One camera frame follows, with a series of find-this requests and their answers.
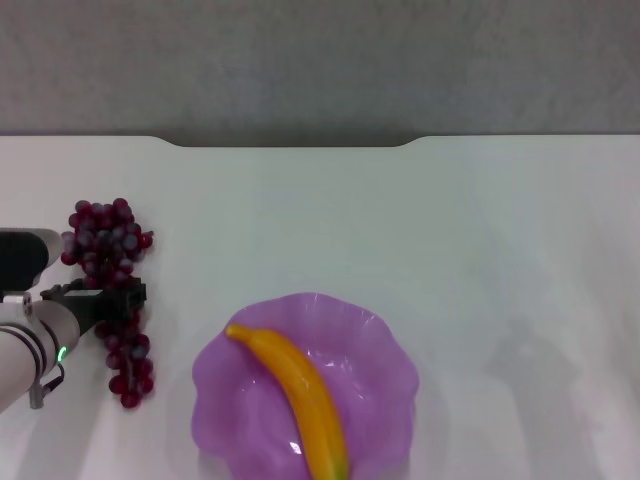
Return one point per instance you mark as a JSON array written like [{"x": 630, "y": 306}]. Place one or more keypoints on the dark red grape bunch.
[{"x": 105, "y": 240}]

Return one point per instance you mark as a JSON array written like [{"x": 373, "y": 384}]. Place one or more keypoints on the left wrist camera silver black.
[{"x": 22, "y": 257}]

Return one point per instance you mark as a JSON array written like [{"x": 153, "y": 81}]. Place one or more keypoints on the purple wavy plastic plate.
[{"x": 380, "y": 375}]

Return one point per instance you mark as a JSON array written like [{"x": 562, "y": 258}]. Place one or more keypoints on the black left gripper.
[{"x": 85, "y": 312}]

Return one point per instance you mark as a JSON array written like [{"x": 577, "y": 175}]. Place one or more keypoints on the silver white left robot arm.
[{"x": 25, "y": 345}]

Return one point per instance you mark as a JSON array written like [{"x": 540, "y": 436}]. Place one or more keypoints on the yellow banana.
[{"x": 300, "y": 385}]

